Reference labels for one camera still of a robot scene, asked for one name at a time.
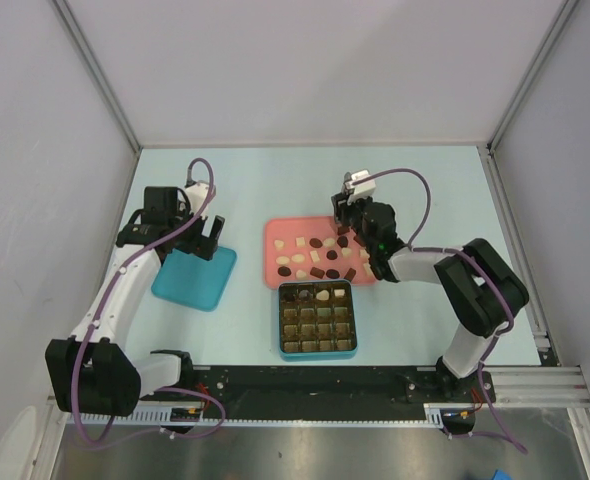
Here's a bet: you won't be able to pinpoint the pink tray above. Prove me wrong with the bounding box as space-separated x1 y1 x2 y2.
264 216 375 289

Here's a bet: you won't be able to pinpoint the teal chocolate box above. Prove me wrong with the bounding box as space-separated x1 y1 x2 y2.
277 280 358 361

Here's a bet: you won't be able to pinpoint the metal tongs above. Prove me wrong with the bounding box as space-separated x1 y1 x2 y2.
334 215 350 236

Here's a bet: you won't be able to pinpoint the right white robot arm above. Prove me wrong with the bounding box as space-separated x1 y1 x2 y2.
331 193 530 401

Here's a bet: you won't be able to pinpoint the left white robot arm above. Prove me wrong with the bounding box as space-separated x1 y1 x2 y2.
45 181 224 417

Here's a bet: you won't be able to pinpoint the brown bar chocolate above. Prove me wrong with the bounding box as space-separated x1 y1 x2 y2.
310 267 324 279

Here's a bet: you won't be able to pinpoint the white chocolate piece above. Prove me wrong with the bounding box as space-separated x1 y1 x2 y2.
316 290 330 301

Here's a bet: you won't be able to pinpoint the teal box lid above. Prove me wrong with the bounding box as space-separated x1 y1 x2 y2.
151 246 237 312

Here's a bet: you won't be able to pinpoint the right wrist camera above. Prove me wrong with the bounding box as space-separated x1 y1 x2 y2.
343 169 376 204

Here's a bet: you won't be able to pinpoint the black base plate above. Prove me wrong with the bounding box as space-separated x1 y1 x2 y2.
138 364 496 421

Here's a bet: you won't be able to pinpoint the white cable duct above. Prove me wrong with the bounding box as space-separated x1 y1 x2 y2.
67 403 446 427

